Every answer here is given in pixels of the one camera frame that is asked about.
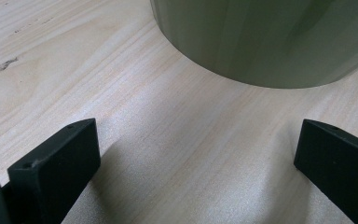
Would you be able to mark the green plastic bucket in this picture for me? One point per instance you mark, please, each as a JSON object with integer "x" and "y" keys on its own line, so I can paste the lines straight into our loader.
{"x": 261, "y": 40}

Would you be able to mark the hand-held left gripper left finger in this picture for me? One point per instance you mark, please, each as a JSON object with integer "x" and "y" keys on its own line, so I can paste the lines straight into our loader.
{"x": 56, "y": 168}

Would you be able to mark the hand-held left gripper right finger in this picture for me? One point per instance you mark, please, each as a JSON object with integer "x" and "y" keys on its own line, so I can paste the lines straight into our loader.
{"x": 341, "y": 165}

